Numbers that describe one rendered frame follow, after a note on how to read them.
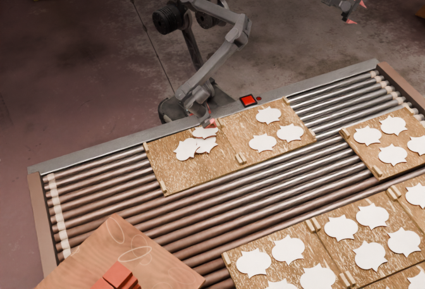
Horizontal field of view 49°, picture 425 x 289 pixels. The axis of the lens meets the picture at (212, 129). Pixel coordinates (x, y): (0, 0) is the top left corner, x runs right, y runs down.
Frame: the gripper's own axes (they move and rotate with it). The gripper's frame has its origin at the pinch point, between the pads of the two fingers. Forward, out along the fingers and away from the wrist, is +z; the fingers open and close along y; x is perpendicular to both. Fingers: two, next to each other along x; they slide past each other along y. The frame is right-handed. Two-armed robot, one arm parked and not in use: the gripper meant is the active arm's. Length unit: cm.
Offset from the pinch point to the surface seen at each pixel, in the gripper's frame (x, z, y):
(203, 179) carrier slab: 16.3, 0.8, -26.2
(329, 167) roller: -32, 36, -39
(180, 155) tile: 21.7, -3.5, -9.5
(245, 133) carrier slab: -6.6, 18.8, -5.4
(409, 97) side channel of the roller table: -83, 73, -11
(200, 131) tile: 10.3, 3.9, 1.5
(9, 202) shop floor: 172, 12, 63
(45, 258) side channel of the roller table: 76, -45, -44
